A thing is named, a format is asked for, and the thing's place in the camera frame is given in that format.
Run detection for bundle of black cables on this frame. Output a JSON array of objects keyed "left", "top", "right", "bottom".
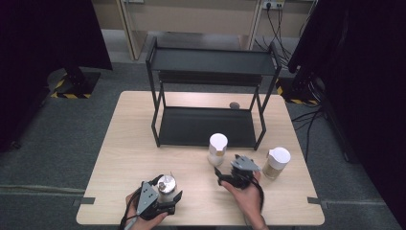
[{"left": 254, "top": 3, "right": 293, "bottom": 69}]

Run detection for black metal two-tier rack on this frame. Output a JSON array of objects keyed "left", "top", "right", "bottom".
[{"left": 146, "top": 36, "right": 283, "bottom": 151}]

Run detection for white power strip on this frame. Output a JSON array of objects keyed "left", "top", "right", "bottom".
[{"left": 261, "top": 0, "right": 286, "bottom": 11}]

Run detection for dark curtain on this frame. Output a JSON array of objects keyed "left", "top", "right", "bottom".
[
  {"left": 286, "top": 0, "right": 406, "bottom": 228},
  {"left": 0, "top": 0, "right": 113, "bottom": 152}
]

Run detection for white-lid jar with brown powder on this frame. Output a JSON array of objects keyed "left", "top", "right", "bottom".
[{"left": 262, "top": 146, "right": 292, "bottom": 180}]

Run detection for person's left hand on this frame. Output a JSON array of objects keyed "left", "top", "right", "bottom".
[{"left": 125, "top": 190, "right": 169, "bottom": 230}]

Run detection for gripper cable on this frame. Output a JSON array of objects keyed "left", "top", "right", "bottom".
[
  {"left": 251, "top": 176, "right": 266, "bottom": 213},
  {"left": 119, "top": 187, "right": 143, "bottom": 230}
]

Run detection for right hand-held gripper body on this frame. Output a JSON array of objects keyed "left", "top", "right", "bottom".
[{"left": 221, "top": 154, "right": 262, "bottom": 190}]

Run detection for black floor cables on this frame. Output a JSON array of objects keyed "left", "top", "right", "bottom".
[{"left": 291, "top": 106, "right": 324, "bottom": 162}]

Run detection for beige cabinet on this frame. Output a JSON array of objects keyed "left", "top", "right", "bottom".
[{"left": 91, "top": 0, "right": 318, "bottom": 61}]

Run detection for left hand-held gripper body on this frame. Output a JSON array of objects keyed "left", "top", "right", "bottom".
[{"left": 135, "top": 180, "right": 176, "bottom": 222}]

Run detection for person's right hand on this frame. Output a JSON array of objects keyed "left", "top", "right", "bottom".
[{"left": 221, "top": 172, "right": 266, "bottom": 219}]

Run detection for black stand base striped tape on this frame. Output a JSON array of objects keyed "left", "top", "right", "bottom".
[
  {"left": 47, "top": 66, "right": 102, "bottom": 100},
  {"left": 275, "top": 76, "right": 321, "bottom": 106}
]

